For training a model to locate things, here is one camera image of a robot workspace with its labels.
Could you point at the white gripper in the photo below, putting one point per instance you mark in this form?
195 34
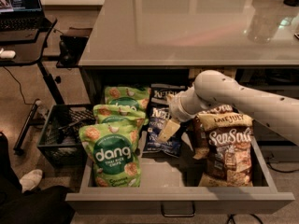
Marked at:
177 106

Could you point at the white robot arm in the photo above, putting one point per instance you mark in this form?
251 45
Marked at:
212 88

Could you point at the front blue Kettle chip bag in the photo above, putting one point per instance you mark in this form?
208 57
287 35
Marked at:
158 115

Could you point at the blue kettle chip bag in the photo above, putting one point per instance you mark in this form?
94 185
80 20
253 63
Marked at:
160 92
158 115

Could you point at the rear blue Kettle chip bag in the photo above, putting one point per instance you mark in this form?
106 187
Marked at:
160 92

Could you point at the middle brown Sea Salt bag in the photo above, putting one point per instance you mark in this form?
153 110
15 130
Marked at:
200 145

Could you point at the brown sea salt bag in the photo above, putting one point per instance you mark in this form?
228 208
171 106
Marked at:
228 162
229 72
200 145

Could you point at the rear green Dang chip bag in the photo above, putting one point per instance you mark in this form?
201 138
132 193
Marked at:
136 98

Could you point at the green dang chip bag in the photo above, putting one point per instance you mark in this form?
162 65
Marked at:
111 147
113 113
136 98

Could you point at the grey open drawer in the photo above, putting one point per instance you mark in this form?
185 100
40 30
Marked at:
166 180

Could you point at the front brown Sea Salt bag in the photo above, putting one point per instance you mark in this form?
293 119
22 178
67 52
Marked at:
228 162

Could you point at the rear brown Sea Salt bag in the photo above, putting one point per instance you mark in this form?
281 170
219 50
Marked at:
229 72

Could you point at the front green Dang chip bag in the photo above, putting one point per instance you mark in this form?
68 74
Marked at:
111 147

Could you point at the middle green Dang chip bag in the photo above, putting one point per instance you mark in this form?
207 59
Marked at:
113 113

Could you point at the grey counter cabinet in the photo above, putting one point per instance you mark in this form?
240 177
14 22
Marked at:
190 33

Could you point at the black plastic crate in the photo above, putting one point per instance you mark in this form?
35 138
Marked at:
59 141

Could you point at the black device on floor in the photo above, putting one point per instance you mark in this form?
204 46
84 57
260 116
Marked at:
72 44

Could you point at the person's dark trouser leg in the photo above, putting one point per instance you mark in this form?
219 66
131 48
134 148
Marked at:
47 206

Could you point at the white shoe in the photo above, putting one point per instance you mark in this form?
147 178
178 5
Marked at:
31 180

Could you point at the black side desk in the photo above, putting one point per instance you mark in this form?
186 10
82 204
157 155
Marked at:
31 54

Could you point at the white computer mouse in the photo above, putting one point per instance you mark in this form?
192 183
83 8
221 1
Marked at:
7 54

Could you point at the black laptop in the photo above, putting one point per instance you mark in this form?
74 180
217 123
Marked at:
20 21

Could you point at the black drawer handle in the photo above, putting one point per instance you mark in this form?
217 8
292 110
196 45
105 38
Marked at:
177 209

